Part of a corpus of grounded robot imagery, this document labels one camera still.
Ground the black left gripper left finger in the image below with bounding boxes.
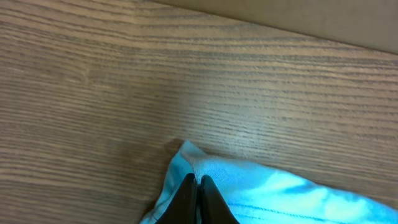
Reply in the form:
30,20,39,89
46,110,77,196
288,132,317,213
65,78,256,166
156,173,198,224

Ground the light blue printed t-shirt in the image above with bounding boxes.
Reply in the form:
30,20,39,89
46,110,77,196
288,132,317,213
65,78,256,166
141,141,397,224

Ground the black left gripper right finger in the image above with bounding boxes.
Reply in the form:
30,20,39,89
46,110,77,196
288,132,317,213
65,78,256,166
199,175,239,224

